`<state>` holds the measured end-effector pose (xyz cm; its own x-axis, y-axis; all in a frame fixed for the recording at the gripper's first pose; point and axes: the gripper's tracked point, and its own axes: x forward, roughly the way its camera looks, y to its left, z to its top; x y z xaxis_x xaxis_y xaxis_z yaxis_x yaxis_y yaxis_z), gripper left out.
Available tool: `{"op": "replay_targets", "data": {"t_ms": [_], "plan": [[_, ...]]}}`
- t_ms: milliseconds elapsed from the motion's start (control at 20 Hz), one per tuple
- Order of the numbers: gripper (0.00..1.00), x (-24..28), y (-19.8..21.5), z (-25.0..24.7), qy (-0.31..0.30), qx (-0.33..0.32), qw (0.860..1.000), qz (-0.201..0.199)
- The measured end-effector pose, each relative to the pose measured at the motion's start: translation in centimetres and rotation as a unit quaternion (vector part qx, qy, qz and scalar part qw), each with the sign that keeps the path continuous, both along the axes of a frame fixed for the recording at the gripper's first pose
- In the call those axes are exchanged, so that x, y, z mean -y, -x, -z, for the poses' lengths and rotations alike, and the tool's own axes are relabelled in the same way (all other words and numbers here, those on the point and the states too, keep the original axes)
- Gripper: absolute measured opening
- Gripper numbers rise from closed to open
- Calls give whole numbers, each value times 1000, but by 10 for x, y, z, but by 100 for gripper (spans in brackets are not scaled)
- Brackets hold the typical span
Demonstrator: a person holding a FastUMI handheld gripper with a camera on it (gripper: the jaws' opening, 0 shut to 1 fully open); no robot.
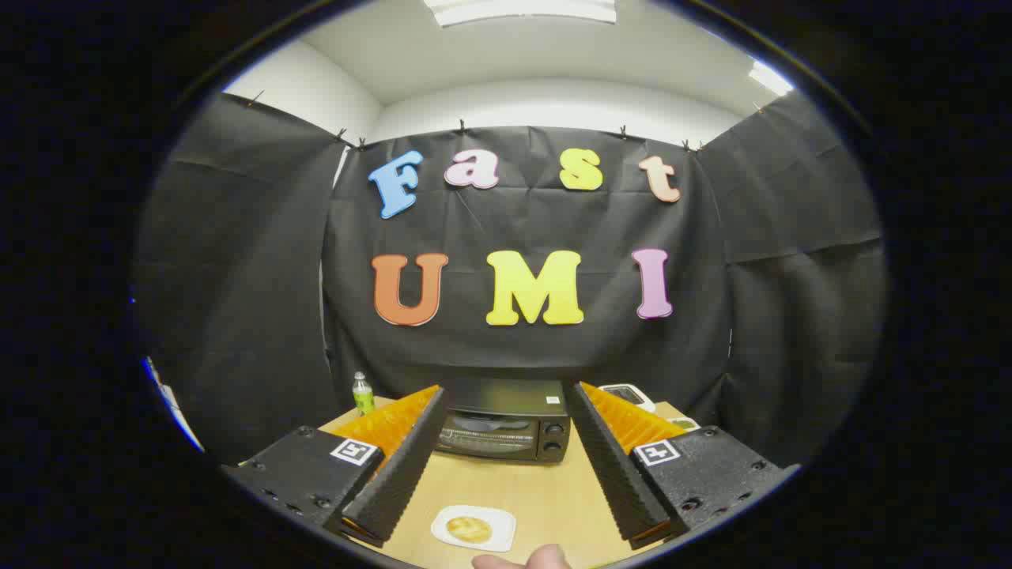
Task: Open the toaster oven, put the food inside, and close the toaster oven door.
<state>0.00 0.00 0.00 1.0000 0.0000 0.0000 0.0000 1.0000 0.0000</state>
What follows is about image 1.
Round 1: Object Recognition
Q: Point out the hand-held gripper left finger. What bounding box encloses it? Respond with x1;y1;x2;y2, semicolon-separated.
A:
221;385;450;548

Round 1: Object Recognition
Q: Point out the ceiling light panel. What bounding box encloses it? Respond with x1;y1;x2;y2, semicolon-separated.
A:
748;61;795;97

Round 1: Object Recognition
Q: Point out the black toaster oven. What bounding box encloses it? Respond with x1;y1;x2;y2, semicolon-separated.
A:
433;377;572;464

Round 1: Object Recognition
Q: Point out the white square plate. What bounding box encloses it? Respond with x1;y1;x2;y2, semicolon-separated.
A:
430;505;517;552

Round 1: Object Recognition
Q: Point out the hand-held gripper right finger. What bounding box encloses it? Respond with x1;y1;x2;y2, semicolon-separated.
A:
566;382;801;551

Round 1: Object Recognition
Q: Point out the white pop-up toaster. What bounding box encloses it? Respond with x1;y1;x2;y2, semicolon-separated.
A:
599;383;657;413

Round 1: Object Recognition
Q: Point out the golden bread roll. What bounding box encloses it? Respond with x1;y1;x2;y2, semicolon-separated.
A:
447;516;493;544

